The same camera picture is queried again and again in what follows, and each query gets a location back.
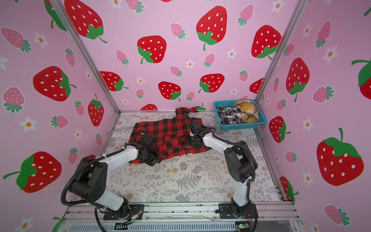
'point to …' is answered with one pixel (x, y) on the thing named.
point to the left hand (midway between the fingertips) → (162, 156)
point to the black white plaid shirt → (230, 115)
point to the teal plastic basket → (242, 125)
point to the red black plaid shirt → (169, 135)
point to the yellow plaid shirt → (249, 110)
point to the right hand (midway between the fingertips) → (185, 142)
